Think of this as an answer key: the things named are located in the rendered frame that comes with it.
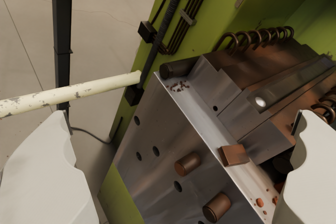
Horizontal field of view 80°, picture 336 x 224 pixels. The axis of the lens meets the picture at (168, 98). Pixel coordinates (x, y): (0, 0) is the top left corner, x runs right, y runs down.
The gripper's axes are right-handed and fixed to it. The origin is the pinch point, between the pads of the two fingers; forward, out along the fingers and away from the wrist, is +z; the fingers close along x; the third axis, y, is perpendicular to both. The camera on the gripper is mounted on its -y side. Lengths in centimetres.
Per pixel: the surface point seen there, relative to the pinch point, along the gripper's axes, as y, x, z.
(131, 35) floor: 36, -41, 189
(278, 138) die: 13.4, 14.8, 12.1
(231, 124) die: 14.8, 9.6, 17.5
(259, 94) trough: 9.8, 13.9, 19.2
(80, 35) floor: 30, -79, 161
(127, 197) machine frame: 55, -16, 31
